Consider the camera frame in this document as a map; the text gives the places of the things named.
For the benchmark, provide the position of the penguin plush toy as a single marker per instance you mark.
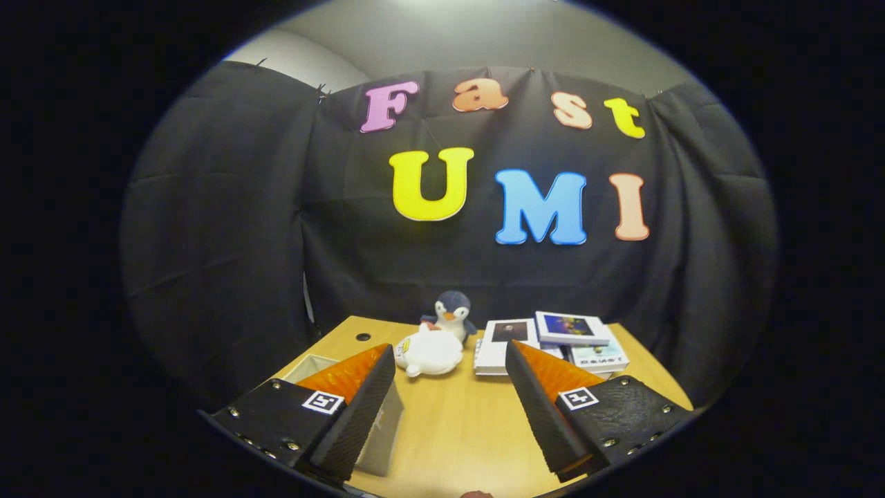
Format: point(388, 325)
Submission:
point(453, 308)

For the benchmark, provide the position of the book with blue picture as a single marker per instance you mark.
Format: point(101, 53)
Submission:
point(574, 325)

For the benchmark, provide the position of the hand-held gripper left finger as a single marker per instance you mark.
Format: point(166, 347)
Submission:
point(359, 422)

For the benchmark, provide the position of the book with teal cover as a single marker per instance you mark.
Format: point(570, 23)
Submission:
point(601, 356)

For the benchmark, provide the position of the white book with dark picture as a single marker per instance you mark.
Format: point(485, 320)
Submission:
point(494, 349)

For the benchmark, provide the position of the grey fabric storage box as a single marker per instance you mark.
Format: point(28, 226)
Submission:
point(387, 436)

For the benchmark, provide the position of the white plush toy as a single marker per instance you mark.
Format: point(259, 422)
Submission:
point(429, 353)

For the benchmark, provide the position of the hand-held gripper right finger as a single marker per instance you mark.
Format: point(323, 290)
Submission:
point(543, 422)

